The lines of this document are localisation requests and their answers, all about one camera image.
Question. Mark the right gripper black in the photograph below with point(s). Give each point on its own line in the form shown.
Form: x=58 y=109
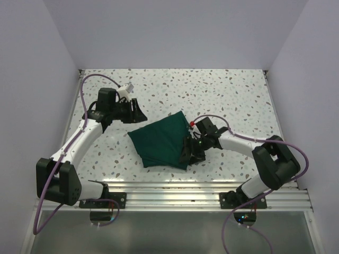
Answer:
x=196 y=157

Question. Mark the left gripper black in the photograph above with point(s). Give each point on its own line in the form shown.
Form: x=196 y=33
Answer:
x=134 y=116

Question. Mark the green surgical drape cloth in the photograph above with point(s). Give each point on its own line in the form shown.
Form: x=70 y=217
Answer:
x=161 y=143

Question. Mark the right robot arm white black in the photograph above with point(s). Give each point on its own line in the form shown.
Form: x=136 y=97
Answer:
x=276 y=165

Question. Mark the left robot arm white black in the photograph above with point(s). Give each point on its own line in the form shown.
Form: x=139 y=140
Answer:
x=57 y=178

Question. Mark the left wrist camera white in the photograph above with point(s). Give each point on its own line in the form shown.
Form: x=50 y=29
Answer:
x=124 y=92

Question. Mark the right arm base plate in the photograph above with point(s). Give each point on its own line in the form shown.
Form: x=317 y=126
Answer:
x=232 y=199

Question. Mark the aluminium rail frame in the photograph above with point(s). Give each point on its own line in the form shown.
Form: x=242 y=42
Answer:
x=201 y=196

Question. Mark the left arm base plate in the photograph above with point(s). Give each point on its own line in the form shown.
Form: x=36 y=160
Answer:
x=112 y=199

